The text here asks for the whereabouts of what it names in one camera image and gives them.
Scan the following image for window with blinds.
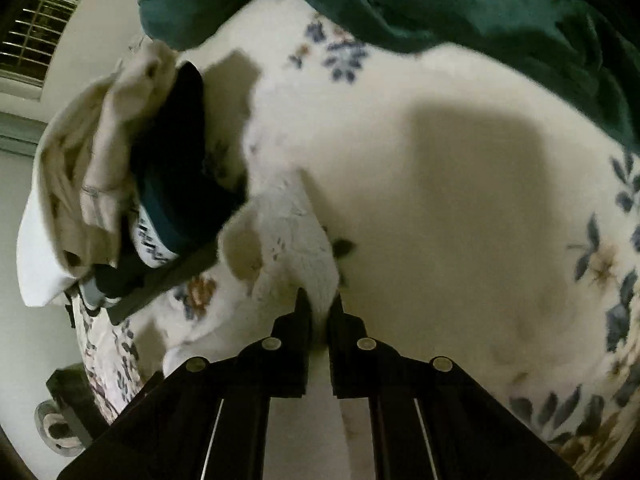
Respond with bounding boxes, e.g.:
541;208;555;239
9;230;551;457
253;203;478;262
0;0;87;92

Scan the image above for white fluffy garment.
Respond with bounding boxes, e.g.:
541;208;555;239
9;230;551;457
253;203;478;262
162;172;353;376

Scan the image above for white floral blanket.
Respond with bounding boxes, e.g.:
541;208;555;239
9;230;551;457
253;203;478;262
65;0;640;480

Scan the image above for dark grey flat strip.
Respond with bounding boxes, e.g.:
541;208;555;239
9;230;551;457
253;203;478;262
107;242;223;326

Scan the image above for dark box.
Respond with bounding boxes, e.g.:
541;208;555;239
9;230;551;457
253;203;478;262
46;365;108;448

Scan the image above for beige garment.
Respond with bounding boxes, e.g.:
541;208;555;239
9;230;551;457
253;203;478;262
34;40;177;281

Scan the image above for dark green blanket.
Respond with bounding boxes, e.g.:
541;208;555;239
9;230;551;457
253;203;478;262
139;0;640;157

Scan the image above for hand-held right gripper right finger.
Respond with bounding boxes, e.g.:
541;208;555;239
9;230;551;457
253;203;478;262
327;292;582;480

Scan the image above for grey round object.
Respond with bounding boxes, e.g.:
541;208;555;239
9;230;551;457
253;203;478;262
34;400;81;457

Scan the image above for white black-printed cloth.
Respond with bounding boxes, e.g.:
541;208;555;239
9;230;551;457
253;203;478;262
127;202;180;267

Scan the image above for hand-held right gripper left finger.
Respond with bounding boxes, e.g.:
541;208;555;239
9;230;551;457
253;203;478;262
56;287;314;480

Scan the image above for dark navy garment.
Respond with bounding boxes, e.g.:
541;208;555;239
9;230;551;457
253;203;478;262
95;61;248;298

